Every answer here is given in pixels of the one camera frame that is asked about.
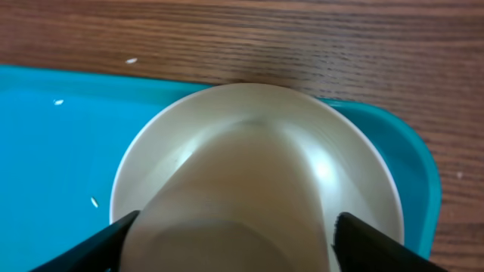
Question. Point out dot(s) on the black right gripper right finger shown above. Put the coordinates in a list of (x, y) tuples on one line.
[(360, 247)]

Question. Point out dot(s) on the teal serving tray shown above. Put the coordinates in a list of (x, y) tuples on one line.
[(63, 135)]

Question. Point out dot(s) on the cream bowl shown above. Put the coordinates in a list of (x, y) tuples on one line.
[(348, 172)]

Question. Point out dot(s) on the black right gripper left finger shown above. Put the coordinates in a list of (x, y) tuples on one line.
[(101, 252)]

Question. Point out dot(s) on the white upturned cup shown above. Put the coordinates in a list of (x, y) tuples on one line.
[(244, 201)]

